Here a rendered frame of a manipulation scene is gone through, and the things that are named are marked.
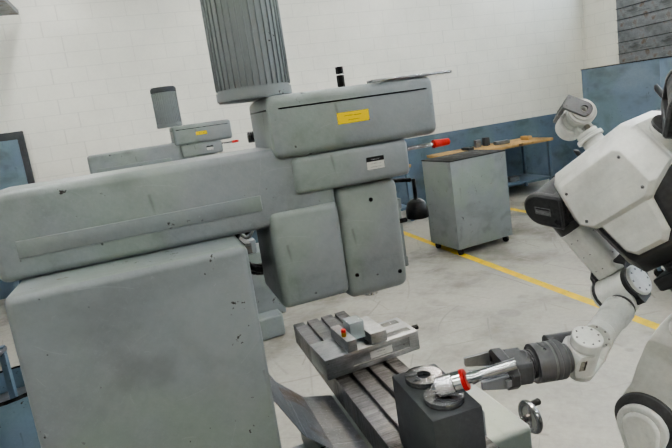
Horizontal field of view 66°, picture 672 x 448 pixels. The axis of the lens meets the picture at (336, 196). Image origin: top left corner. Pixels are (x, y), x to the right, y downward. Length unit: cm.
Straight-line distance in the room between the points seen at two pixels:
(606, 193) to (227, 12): 98
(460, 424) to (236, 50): 100
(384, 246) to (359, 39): 735
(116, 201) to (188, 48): 679
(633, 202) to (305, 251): 77
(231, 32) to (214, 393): 86
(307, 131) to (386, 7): 771
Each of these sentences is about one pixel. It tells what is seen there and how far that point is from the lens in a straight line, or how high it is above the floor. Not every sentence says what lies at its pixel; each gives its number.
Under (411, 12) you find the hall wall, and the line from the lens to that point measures 917.
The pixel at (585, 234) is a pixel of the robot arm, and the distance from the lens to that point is 150.
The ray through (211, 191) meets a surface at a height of 168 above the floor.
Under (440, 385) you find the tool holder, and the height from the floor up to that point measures 121.
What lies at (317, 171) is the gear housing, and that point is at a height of 168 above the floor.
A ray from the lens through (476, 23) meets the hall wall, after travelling 979.
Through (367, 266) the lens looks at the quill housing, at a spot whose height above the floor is 140.
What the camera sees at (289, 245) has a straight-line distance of 135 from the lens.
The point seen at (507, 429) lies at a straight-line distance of 186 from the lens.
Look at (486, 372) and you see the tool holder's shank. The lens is 122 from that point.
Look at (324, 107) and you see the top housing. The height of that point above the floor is 184.
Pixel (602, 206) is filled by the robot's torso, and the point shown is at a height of 154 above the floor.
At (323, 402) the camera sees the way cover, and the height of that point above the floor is 92.
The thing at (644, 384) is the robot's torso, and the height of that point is 109.
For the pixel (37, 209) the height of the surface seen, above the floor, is 171.
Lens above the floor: 183
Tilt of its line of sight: 9 degrees down
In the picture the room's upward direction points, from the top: 8 degrees counter-clockwise
